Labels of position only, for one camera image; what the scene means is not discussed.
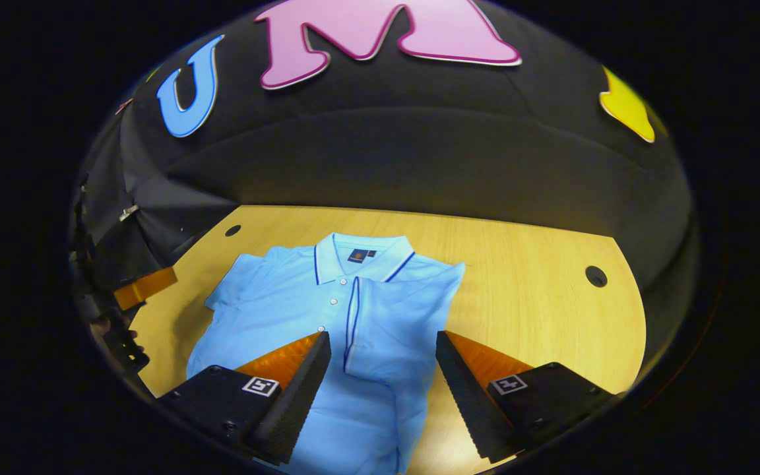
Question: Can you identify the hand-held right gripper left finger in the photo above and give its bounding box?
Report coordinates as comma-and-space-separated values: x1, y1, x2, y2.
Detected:
156, 331, 332, 466

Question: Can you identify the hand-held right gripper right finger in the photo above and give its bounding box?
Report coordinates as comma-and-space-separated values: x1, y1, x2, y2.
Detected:
435, 331, 619, 462

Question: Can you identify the light blue T-shirt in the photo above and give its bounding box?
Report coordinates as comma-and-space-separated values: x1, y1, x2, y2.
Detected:
185, 232, 466, 475

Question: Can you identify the black backdrop cloth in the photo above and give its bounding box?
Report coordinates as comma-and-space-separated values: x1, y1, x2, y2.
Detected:
70, 0, 701, 396

